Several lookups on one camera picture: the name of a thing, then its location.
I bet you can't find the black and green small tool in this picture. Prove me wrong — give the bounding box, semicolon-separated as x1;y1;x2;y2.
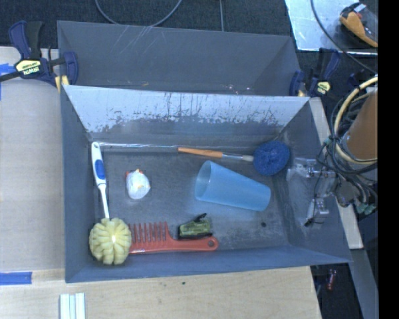
177;213;214;241

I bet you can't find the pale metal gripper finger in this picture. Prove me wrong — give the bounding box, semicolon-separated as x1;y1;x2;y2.
287;157;321;181
303;197;331;227

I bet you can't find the red comb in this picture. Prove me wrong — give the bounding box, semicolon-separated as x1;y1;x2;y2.
127;221;219;255

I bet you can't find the orange handled paintbrush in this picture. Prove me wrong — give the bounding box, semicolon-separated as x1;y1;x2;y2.
176;146;255;163

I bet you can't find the white toy chicken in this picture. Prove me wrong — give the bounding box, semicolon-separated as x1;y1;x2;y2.
124;168;152;201

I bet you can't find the blue plastic cup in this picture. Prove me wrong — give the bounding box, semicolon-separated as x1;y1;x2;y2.
194;159;273;212

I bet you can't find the yellow sponge dish brush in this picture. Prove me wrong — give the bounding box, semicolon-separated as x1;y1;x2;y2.
88;141;133;266

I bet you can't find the grey metal bin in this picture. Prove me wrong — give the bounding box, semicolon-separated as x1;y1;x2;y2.
56;20;354;284

